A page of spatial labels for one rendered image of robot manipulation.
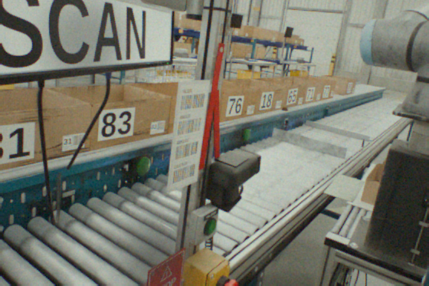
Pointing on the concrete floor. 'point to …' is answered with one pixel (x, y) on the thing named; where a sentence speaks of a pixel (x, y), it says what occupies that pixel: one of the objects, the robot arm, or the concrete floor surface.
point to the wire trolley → (167, 73)
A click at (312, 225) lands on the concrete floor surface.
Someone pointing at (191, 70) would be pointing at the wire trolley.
